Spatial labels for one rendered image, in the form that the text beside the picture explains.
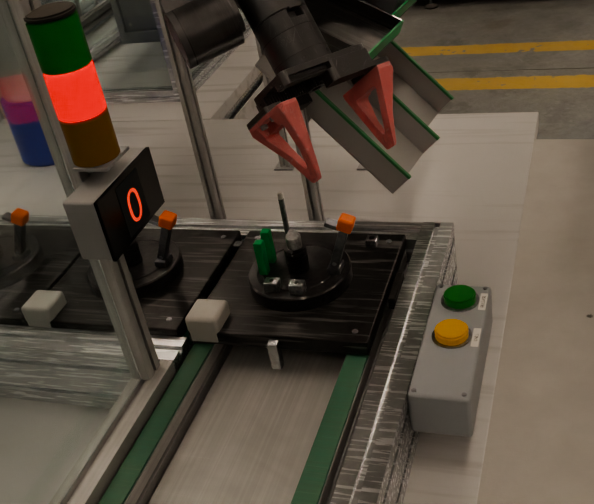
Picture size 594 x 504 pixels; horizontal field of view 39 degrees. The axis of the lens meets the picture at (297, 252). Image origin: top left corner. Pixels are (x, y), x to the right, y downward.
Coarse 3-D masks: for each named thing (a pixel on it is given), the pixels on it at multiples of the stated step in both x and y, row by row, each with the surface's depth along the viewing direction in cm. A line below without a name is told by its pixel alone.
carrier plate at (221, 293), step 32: (352, 256) 116; (384, 256) 115; (224, 288) 115; (352, 288) 110; (384, 288) 109; (256, 320) 108; (288, 320) 106; (320, 320) 105; (352, 320) 104; (352, 352) 102
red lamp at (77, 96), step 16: (48, 80) 80; (64, 80) 80; (80, 80) 80; (96, 80) 82; (64, 96) 81; (80, 96) 81; (96, 96) 82; (64, 112) 82; (80, 112) 82; (96, 112) 83
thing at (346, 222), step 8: (344, 216) 105; (352, 216) 106; (328, 224) 106; (336, 224) 106; (344, 224) 105; (352, 224) 105; (344, 232) 106; (336, 240) 107; (344, 240) 107; (336, 248) 108; (336, 256) 108; (336, 264) 109
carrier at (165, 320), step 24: (144, 240) 126; (192, 240) 127; (216, 240) 126; (240, 240) 127; (144, 264) 120; (168, 264) 119; (192, 264) 121; (216, 264) 120; (144, 288) 116; (168, 288) 117; (192, 288) 116; (144, 312) 113; (168, 312) 112
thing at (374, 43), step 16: (304, 0) 124; (320, 0) 126; (336, 0) 126; (352, 0) 124; (320, 16) 122; (336, 16) 123; (352, 16) 124; (368, 16) 125; (384, 16) 123; (336, 32) 120; (352, 32) 121; (368, 32) 122; (384, 32) 123; (336, 48) 115; (368, 48) 119; (384, 48) 120
